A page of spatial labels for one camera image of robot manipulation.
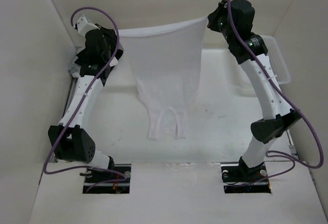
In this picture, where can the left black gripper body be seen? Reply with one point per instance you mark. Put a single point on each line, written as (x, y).
(110, 40)

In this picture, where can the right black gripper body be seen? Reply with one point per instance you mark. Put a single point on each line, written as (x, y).
(219, 22)

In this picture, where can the white tank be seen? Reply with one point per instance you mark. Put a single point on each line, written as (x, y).
(114, 61)
(166, 64)

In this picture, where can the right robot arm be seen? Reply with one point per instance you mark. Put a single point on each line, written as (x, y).
(278, 116)

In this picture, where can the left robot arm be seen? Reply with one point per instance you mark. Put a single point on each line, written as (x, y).
(91, 68)

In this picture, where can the white folded tank top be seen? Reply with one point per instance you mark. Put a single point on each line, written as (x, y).
(114, 61)

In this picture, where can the bottom black folded tank top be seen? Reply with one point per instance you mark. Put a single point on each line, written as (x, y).
(104, 76)

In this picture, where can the white plastic mesh basket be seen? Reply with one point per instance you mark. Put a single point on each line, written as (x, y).
(277, 61)

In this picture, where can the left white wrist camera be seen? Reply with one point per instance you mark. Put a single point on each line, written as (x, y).
(83, 25)

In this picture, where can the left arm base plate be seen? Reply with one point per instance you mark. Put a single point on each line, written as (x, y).
(98, 182)

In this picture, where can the right aluminium table rail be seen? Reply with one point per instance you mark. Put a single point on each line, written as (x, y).
(292, 147)

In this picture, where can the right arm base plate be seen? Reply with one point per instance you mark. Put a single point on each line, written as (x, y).
(230, 180)

